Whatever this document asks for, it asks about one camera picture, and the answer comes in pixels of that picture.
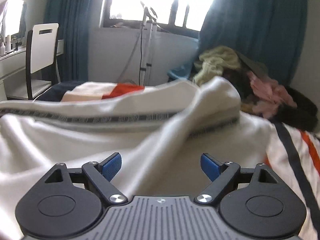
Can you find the white chair black frame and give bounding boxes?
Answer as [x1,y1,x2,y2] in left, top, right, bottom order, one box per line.
[7,23,61,100]

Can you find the white dresser desk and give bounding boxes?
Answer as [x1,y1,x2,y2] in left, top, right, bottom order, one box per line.
[1,40,64,101]

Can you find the right teal curtain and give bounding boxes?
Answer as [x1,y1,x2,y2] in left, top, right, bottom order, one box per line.
[198,0,308,85]

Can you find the white garment steamer stand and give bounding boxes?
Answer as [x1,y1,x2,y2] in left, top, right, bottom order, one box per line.
[138,1,158,86]

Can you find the teal curtain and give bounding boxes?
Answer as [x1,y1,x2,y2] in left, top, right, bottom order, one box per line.
[44,0,105,81]
[198,0,308,85]

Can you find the lit vanity mirror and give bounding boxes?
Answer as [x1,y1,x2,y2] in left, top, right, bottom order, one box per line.
[1,0,24,40]

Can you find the white sweatpants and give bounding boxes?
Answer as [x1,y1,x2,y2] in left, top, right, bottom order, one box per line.
[1,77,272,239]

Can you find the left teal curtain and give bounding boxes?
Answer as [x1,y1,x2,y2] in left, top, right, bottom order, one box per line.
[44,0,105,81]

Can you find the dark armchair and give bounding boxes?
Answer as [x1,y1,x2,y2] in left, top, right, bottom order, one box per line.
[272,86,318,132]

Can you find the striped bed blanket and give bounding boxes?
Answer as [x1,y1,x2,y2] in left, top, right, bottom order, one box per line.
[40,77,319,239]

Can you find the pink garment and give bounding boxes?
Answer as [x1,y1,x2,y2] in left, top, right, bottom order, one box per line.
[247,72,297,119]

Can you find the window with dark frame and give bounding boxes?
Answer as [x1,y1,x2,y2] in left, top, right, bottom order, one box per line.
[106,0,213,31]

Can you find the olive green garment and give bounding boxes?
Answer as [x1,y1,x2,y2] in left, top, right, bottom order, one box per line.
[236,51,268,78]

